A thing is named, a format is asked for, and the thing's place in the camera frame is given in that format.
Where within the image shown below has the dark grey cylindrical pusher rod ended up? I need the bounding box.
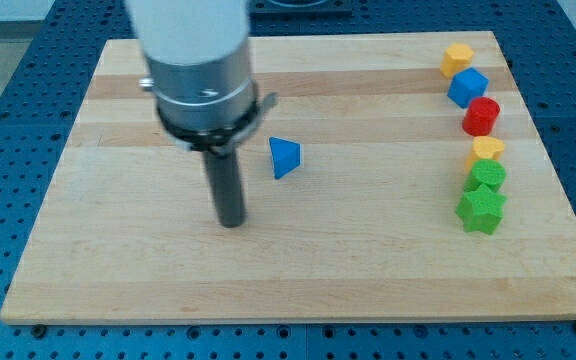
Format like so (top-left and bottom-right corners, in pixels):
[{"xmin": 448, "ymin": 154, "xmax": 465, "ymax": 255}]
[{"xmin": 203, "ymin": 152, "xmax": 246, "ymax": 228}]

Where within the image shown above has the blue triangle block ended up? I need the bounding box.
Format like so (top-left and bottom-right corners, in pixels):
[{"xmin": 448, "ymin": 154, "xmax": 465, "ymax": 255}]
[{"xmin": 269, "ymin": 137, "xmax": 301, "ymax": 180}]

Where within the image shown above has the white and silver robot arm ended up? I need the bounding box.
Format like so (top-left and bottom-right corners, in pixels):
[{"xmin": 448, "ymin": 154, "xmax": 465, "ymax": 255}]
[{"xmin": 125, "ymin": 0, "xmax": 276, "ymax": 228}]

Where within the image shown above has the green star block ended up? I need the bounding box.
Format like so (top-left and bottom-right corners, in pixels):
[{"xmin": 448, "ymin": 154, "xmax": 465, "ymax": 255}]
[{"xmin": 455, "ymin": 184, "xmax": 507, "ymax": 235}]

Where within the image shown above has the light wooden board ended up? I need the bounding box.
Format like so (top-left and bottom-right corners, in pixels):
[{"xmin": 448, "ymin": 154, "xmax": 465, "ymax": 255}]
[{"xmin": 0, "ymin": 31, "xmax": 576, "ymax": 325}]

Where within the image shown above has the yellow heart block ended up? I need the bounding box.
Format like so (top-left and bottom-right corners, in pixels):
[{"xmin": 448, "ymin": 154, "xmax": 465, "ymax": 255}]
[{"xmin": 465, "ymin": 136, "xmax": 505, "ymax": 172}]

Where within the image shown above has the blue cube block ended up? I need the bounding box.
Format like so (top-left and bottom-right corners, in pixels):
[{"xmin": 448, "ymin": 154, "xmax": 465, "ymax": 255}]
[{"xmin": 447, "ymin": 67, "xmax": 489, "ymax": 109}]

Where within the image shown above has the green cylinder block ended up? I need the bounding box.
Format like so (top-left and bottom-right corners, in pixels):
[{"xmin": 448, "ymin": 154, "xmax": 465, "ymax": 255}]
[{"xmin": 463, "ymin": 159, "xmax": 507, "ymax": 192}]

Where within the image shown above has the yellow hexagon block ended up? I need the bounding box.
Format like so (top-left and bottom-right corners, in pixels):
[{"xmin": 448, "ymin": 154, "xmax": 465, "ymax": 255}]
[{"xmin": 439, "ymin": 43, "xmax": 475, "ymax": 79}]

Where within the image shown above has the red cylinder block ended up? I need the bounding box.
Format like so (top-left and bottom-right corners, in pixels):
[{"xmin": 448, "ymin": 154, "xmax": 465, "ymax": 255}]
[{"xmin": 462, "ymin": 97, "xmax": 501, "ymax": 136}]

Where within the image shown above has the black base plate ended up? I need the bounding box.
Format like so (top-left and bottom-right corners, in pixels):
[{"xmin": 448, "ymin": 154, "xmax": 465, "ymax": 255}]
[{"xmin": 248, "ymin": 0, "xmax": 354, "ymax": 15}]

